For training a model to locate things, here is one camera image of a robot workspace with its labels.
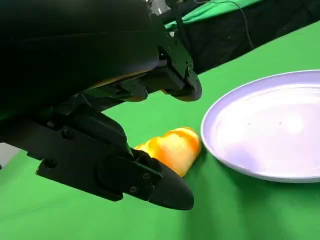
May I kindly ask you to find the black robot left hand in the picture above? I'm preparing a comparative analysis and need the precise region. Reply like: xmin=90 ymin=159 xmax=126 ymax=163
xmin=0 ymin=0 xmax=203 ymax=211

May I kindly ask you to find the lilac plate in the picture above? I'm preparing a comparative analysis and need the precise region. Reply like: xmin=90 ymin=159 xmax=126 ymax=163
xmin=200 ymin=69 xmax=320 ymax=184

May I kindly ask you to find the black backdrop curtain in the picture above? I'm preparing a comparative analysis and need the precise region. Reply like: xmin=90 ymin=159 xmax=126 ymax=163
xmin=162 ymin=0 xmax=320 ymax=75

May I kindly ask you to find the orange white toy bread roll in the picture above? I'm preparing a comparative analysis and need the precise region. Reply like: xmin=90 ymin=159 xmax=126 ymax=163
xmin=134 ymin=126 xmax=202 ymax=178

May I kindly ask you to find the green cloth on neighbouring table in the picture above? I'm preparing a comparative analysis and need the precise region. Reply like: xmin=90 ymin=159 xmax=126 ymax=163
xmin=163 ymin=0 xmax=242 ymax=30

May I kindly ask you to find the thin black cable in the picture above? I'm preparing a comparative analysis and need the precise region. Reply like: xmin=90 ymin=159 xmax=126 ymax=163
xmin=219 ymin=0 xmax=255 ymax=50

